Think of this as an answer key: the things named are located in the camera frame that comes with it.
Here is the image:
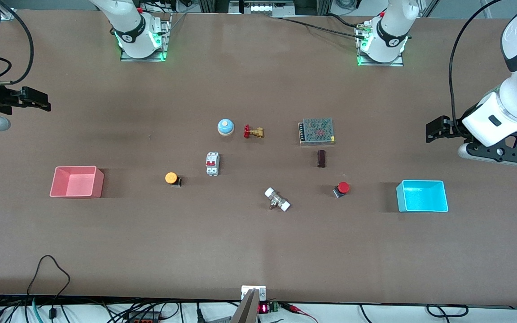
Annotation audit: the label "cyan plastic box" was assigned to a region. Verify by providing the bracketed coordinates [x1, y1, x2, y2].
[396, 180, 449, 213]

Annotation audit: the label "pink plastic box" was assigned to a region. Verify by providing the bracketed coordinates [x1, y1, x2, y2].
[49, 166, 105, 198]

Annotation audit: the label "metal mesh power supply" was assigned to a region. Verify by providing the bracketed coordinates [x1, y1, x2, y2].
[298, 118, 336, 145]

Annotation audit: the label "metal fitting white ends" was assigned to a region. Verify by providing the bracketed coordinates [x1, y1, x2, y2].
[264, 187, 291, 212]

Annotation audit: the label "white circuit breaker red switches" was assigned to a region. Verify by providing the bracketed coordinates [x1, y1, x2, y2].
[205, 152, 220, 176]

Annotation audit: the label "white device with sockets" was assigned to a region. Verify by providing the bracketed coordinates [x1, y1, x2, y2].
[240, 0, 295, 15]

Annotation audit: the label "white pole mounting plate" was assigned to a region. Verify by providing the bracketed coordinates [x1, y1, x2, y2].
[241, 285, 267, 302]

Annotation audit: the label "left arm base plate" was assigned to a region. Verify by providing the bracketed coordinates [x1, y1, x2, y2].
[356, 22, 405, 67]

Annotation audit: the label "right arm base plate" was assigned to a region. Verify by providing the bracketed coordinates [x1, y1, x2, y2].
[120, 13, 170, 62]

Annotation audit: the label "black coiled cable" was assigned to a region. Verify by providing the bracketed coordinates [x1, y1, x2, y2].
[425, 304, 469, 318]

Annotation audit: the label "thin black looped cable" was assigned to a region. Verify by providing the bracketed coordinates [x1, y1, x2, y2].
[26, 255, 71, 320]

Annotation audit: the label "red clip cable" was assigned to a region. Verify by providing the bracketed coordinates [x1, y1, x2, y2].
[281, 303, 320, 323]

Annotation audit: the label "grey camera pole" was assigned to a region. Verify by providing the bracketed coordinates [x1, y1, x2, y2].
[231, 288, 259, 323]

